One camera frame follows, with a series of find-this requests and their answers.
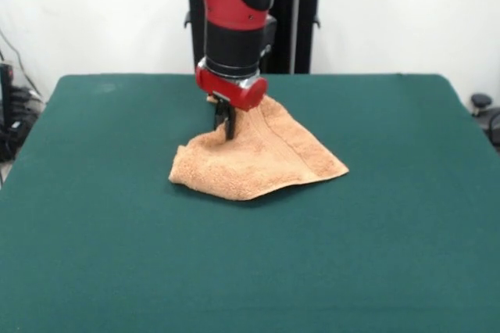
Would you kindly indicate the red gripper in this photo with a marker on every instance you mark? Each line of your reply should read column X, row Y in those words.
column 234, row 90

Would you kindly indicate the tan terry cloth towel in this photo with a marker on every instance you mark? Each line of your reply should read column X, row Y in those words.
column 265, row 161

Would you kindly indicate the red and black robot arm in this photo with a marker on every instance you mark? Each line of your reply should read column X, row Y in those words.
column 234, row 4

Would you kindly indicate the dark green table cloth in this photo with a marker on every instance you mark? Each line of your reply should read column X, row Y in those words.
column 117, row 200

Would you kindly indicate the black plug bundle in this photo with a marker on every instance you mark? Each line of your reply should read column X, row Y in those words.
column 25, row 100

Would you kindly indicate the black upright device, red light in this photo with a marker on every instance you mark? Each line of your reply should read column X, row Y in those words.
column 6, row 114

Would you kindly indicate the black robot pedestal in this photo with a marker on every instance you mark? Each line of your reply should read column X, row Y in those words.
column 297, row 24

